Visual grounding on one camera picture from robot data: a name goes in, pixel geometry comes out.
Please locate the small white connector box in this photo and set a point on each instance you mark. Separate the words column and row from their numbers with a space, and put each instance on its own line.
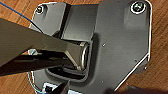
column 49, row 88

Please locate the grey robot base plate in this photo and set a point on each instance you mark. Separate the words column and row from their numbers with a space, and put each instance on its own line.
column 116, row 43

